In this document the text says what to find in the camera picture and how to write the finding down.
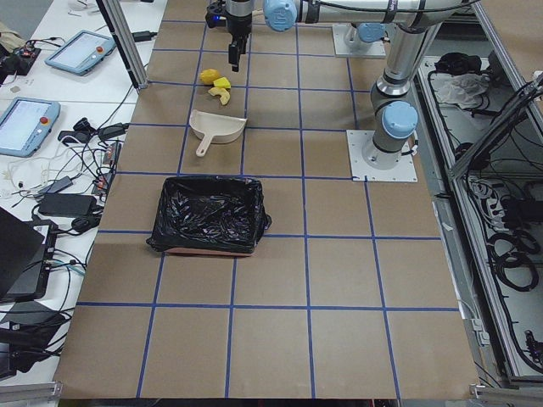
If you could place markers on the toy croissant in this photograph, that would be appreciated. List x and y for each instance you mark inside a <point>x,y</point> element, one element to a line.
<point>222,93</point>

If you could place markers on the aluminium frame post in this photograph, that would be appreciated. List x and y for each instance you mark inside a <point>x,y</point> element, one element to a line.
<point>115,19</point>

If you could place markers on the beige plastic dustpan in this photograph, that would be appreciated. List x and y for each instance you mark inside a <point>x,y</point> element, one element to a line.
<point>214,128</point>

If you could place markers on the black power adapter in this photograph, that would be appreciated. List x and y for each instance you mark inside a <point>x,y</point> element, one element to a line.
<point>67,205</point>

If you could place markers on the yellow sponge wedge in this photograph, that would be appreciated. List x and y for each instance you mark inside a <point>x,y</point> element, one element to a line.
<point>222,83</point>

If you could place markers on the black laptop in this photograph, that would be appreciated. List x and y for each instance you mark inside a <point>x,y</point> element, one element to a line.
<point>26,254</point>

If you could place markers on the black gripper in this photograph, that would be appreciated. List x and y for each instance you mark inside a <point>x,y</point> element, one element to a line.
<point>238,22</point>

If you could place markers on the bin with black bag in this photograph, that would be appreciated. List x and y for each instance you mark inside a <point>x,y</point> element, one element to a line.
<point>216,214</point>

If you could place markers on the blue teach pendant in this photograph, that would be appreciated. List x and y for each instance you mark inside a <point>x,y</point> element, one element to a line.
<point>81,53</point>
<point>25,124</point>

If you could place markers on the far blue teach pendant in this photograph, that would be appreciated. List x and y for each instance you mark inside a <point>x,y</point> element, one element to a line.
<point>81,53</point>

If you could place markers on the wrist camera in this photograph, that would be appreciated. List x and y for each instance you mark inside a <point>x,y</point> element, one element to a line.
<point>215,15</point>

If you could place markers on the white crumpled cloth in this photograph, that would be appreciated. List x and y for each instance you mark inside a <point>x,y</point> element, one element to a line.
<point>465,91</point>

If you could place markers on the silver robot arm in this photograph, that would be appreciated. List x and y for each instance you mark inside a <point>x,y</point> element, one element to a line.
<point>416,25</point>
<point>362,35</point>

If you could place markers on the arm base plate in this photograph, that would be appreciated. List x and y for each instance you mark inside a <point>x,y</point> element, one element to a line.
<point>375,51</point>
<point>367,163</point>

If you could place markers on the near blue teach pendant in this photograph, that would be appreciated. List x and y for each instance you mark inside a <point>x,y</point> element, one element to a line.
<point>25,124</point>

